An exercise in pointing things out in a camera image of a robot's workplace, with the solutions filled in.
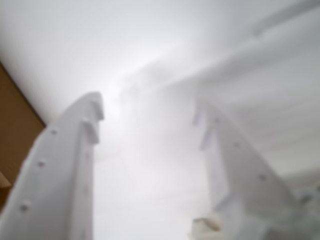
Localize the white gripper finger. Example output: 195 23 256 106
192 99 298 221
0 91 105 240

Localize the brown cardboard box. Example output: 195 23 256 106
0 61 48 198

